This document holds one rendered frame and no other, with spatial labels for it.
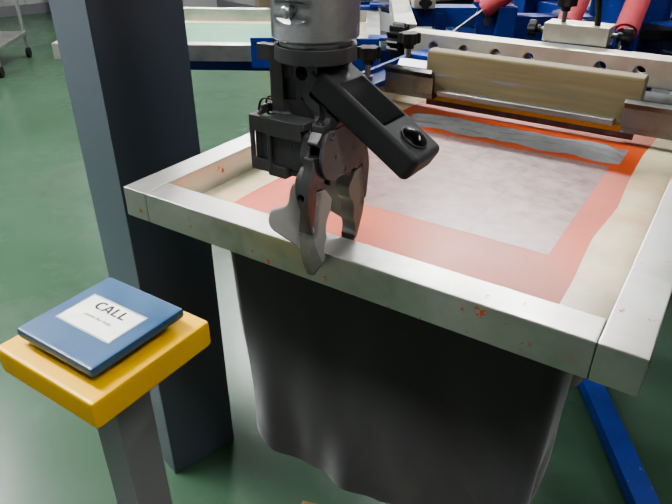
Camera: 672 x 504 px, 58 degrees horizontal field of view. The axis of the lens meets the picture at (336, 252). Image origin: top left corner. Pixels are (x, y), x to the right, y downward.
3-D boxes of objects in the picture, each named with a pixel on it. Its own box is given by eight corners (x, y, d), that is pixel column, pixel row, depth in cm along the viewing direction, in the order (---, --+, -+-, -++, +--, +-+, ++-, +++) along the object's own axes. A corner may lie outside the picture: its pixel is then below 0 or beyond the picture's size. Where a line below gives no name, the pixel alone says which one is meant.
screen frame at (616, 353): (637, 398, 47) (650, 360, 45) (127, 214, 75) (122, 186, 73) (723, 125, 104) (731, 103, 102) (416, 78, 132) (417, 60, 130)
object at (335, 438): (511, 589, 78) (577, 317, 57) (242, 442, 100) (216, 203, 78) (519, 570, 81) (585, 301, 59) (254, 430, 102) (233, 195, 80)
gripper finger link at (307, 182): (315, 225, 59) (327, 135, 56) (330, 229, 58) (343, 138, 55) (286, 233, 55) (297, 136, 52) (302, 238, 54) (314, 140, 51)
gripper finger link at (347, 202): (324, 219, 68) (311, 150, 62) (370, 233, 65) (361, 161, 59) (309, 236, 66) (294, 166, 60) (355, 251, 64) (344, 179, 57)
